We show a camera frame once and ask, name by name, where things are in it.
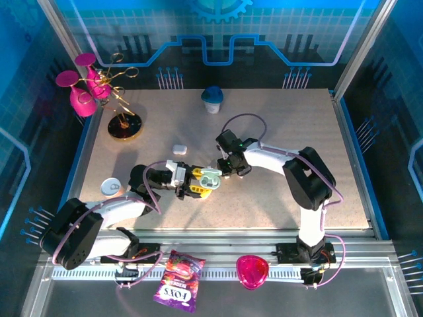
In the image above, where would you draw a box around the pale earbud charging case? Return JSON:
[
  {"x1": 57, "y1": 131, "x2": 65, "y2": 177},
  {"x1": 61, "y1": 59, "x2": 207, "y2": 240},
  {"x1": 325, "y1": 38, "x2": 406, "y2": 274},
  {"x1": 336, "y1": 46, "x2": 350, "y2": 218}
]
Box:
[{"x1": 199, "y1": 166, "x2": 223, "y2": 192}]

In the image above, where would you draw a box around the white-topped tin can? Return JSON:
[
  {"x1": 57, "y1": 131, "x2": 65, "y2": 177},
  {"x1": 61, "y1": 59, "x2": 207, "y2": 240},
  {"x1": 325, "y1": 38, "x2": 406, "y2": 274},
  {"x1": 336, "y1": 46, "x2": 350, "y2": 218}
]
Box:
[{"x1": 100, "y1": 177, "x2": 124, "y2": 199}]

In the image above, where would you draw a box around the white cup with blue lid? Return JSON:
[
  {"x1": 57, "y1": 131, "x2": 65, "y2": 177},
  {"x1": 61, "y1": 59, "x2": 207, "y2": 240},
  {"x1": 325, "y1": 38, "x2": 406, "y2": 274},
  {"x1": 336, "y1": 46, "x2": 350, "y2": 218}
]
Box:
[{"x1": 200, "y1": 85, "x2": 225, "y2": 115}]

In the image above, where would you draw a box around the black electronics box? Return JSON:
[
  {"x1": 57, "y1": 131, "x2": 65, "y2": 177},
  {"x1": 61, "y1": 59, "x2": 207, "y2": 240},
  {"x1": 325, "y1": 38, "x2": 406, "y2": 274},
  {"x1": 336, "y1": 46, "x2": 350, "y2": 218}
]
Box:
[
  {"x1": 301, "y1": 267, "x2": 324, "y2": 285},
  {"x1": 114, "y1": 264, "x2": 140, "y2": 280}
]

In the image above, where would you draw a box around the purple candy bag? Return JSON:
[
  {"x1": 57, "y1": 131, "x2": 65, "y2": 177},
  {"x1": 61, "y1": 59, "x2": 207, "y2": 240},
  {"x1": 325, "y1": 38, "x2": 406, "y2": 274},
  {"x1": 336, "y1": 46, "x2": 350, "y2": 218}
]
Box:
[{"x1": 152, "y1": 250, "x2": 208, "y2": 313}]

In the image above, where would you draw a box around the pink translucent bowl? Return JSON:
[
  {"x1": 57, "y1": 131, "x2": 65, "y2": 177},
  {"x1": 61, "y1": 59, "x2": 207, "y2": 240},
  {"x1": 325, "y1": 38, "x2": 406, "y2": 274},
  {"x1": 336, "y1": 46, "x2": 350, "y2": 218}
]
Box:
[{"x1": 235, "y1": 254, "x2": 270, "y2": 291}]

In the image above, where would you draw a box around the pink wine glass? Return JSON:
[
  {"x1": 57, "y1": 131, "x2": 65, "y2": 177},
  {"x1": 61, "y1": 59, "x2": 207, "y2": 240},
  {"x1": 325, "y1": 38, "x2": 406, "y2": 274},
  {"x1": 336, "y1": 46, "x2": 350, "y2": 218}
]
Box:
[
  {"x1": 74, "y1": 52, "x2": 112, "y2": 100},
  {"x1": 54, "y1": 69, "x2": 99, "y2": 118}
]

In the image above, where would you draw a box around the aluminium frame beam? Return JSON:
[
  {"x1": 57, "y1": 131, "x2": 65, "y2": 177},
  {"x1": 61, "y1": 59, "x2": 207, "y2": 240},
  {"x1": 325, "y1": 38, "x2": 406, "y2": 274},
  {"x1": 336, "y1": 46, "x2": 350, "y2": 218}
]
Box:
[{"x1": 39, "y1": 229, "x2": 397, "y2": 265}]

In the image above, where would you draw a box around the gold wire glass rack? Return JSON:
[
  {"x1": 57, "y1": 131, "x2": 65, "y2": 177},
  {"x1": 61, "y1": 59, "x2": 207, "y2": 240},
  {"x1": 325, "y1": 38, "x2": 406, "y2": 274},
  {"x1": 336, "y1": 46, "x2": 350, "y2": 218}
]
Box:
[{"x1": 77, "y1": 52, "x2": 145, "y2": 142}]

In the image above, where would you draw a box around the aluminium side rail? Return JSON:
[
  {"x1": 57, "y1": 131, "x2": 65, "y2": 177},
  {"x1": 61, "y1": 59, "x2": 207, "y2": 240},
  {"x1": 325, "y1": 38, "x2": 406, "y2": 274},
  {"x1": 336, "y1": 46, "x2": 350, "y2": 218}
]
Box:
[
  {"x1": 329, "y1": 88, "x2": 391, "y2": 240},
  {"x1": 58, "y1": 105, "x2": 104, "y2": 234}
]

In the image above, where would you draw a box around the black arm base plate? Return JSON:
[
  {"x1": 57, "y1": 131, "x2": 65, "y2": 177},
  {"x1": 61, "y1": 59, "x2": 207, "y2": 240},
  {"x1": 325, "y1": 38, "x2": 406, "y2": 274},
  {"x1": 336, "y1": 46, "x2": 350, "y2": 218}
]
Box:
[
  {"x1": 100, "y1": 242, "x2": 163, "y2": 265},
  {"x1": 276, "y1": 242, "x2": 336, "y2": 265}
]

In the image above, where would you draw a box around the white slotted cable duct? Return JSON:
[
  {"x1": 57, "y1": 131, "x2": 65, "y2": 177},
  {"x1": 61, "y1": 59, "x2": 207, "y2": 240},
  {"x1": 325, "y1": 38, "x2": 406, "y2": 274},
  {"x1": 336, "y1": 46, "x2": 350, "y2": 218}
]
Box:
[{"x1": 52, "y1": 266, "x2": 307, "y2": 281}]

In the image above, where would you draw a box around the aluminium frame post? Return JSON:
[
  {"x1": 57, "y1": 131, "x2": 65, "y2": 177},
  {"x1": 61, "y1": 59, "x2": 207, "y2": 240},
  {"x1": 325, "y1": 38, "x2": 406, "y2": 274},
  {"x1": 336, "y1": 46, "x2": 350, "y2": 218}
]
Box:
[
  {"x1": 36, "y1": 0, "x2": 100, "y2": 110},
  {"x1": 332, "y1": 0, "x2": 399, "y2": 100}
]

